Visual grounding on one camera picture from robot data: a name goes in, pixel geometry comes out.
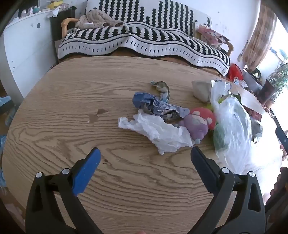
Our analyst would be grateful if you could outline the pile of crumpled papers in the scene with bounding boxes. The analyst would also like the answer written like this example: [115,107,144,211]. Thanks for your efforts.
[234,78,248,89]

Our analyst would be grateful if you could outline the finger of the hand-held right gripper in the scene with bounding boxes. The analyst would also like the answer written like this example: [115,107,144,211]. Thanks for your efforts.
[276,127,288,150]

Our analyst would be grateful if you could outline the dark red box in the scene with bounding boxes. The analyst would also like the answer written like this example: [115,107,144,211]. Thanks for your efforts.
[244,105,263,122]

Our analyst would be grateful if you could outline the person's right hand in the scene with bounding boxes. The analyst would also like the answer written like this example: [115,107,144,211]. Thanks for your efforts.
[270,167,288,197]

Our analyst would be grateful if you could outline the crumpled grey green wrapper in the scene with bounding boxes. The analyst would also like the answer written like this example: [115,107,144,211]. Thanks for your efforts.
[150,80,171,101]

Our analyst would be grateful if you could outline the purple pink plush toy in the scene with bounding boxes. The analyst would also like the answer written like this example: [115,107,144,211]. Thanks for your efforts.
[179,107,217,144]

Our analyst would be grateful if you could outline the beige crumpled paper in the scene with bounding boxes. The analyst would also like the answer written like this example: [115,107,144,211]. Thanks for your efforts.
[192,80,213,103]

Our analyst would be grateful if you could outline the white crumpled paper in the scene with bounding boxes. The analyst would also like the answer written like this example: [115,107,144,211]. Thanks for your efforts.
[118,109,194,156]

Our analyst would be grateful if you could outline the beige crumpled clothing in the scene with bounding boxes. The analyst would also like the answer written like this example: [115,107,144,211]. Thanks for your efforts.
[75,10,125,30]

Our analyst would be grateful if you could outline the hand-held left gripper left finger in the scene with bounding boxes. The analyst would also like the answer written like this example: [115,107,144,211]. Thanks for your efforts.
[25,147,103,234]

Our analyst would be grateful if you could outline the red plastic bag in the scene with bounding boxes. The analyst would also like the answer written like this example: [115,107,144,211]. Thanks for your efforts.
[227,63,244,81]

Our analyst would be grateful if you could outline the brown patterned curtain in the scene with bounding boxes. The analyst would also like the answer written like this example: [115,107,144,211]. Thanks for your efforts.
[242,12,278,71]

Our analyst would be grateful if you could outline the potted plant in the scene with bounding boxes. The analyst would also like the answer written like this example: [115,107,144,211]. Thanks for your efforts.
[259,63,288,109]

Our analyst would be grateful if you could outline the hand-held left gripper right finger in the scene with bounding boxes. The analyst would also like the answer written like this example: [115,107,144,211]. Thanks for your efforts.
[190,146,266,234]

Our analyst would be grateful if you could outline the white low cabinet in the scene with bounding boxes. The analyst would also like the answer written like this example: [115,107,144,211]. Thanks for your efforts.
[244,72,263,91]

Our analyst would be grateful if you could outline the black white striped blanket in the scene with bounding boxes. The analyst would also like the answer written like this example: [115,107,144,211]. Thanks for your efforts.
[57,0,231,76]

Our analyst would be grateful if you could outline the pile of bottles and packets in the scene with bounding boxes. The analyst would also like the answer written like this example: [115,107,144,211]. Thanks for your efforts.
[18,0,76,18]

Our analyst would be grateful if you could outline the crumpled blue paper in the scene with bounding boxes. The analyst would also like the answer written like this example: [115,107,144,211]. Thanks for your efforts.
[132,92,191,121]

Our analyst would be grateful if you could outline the clear plastic bag with greens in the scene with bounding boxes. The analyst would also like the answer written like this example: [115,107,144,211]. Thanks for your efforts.
[210,80,255,174]

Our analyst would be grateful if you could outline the wooden frame sofa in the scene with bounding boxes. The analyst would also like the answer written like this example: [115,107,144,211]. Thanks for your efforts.
[51,17,234,77]

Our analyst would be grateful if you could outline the pink printed cushion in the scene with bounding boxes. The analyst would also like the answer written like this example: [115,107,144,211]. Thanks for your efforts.
[195,24,229,49]

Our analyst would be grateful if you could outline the blue plastic bag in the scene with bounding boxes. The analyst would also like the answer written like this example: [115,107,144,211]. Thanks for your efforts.
[0,96,15,126]

